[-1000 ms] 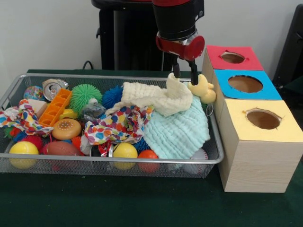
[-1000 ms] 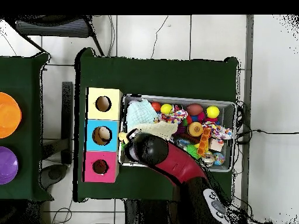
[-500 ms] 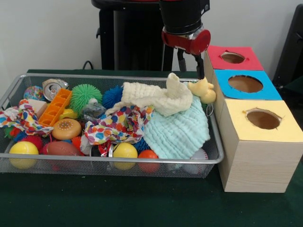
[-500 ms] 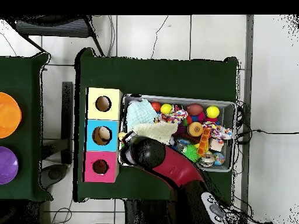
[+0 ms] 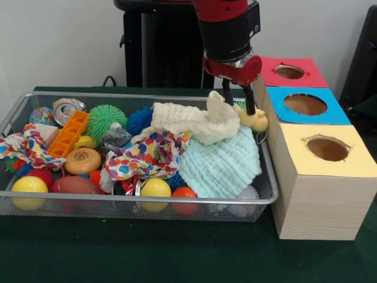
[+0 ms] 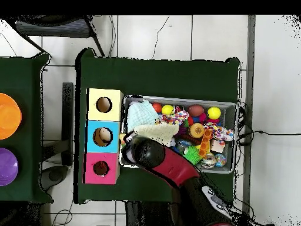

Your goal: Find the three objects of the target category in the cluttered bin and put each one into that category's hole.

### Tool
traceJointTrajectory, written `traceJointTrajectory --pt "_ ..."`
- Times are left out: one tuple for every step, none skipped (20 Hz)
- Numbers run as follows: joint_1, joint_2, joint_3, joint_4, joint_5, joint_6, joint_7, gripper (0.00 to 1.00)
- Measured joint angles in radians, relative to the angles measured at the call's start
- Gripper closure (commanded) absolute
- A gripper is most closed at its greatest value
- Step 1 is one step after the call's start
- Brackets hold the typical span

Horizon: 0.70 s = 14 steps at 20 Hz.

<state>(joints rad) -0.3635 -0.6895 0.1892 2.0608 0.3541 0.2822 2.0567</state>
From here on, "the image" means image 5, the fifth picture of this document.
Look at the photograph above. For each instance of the yellow plush duck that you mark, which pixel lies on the yellow plush duck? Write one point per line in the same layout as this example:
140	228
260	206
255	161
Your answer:
256	121

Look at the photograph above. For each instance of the toy burger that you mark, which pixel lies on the toy burger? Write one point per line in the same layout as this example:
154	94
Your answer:
82	160

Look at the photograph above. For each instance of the crushed silver can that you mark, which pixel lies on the crushed silver can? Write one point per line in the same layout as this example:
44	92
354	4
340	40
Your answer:
66	113

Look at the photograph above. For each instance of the brown toy football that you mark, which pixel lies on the brown toy football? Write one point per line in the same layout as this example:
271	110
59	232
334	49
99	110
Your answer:
76	185

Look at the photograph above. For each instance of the black side stand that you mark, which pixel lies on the black side stand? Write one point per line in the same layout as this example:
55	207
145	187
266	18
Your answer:
362	59

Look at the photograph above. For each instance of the colourful polka dot cloth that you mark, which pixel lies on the colourful polka dot cloth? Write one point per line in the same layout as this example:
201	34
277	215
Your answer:
32	147
141	159

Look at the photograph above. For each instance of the dark green tablecloth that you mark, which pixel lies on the dark green tablecloth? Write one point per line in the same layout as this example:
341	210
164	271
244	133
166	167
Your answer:
147	250

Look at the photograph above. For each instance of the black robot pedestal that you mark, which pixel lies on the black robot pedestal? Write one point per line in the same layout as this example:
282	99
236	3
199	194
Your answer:
165	44

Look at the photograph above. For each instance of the plain green spiky ball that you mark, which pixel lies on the plain green spiky ball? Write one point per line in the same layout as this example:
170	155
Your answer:
103	119

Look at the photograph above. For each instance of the yellow smooth ball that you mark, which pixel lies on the yellow smooth ball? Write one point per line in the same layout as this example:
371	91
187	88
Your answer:
29	185
155	188

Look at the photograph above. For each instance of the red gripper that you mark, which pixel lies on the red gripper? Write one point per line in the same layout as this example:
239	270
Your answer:
235	73

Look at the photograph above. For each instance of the orange smooth ball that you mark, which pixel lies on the orange smooth ball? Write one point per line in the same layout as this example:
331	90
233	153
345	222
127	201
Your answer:
184	194

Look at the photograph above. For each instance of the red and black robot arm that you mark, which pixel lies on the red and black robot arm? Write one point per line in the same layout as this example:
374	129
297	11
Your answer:
226	29

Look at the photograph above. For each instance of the cream waffle cloth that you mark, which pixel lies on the cream waffle cloth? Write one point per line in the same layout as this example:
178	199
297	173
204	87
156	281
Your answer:
200	123

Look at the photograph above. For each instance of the mint waffle cloth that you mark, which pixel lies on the mint waffle cloth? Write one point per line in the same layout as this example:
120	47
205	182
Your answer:
224	165

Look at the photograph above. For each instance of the silver mesh bin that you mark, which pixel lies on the silver mesh bin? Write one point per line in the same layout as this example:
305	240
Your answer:
191	100

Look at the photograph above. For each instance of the wooden box with three holes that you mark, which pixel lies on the wooden box with three holes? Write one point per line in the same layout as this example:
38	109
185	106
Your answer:
318	206

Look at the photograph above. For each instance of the orange plastic tray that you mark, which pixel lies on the orange plastic tray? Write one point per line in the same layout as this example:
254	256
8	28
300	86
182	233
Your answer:
69	135

